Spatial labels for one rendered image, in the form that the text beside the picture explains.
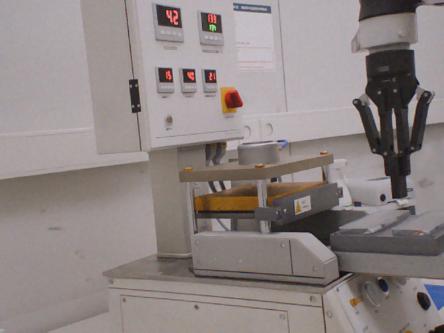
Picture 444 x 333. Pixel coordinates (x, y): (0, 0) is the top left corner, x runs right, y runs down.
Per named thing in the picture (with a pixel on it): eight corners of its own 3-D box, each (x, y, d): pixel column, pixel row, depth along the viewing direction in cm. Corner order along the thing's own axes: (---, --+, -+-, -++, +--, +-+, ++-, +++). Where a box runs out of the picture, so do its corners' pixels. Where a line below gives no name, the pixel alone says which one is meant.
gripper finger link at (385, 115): (384, 88, 104) (375, 88, 105) (387, 157, 105) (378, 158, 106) (393, 88, 107) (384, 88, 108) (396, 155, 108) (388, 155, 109)
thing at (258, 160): (156, 221, 119) (149, 151, 118) (244, 197, 144) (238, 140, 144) (269, 222, 105) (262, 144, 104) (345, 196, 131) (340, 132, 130)
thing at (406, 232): (430, 245, 95) (429, 230, 95) (392, 244, 98) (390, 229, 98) (464, 223, 110) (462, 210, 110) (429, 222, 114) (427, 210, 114)
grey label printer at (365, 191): (324, 230, 220) (319, 181, 219) (362, 221, 232) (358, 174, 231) (384, 237, 200) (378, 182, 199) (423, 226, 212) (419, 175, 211)
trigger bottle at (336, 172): (324, 238, 205) (316, 161, 204) (337, 234, 211) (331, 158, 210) (347, 240, 199) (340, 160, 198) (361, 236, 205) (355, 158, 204)
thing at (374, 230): (372, 243, 100) (371, 228, 100) (338, 242, 103) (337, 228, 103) (411, 222, 115) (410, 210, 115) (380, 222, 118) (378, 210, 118)
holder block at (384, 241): (330, 250, 103) (329, 234, 103) (376, 227, 120) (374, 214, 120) (438, 255, 94) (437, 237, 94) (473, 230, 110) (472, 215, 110)
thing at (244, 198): (195, 219, 118) (191, 167, 117) (257, 201, 136) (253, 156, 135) (277, 219, 108) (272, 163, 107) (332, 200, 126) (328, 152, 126)
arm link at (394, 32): (404, 9, 99) (406, 46, 99) (431, 15, 109) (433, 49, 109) (328, 24, 106) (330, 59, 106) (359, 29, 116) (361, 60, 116)
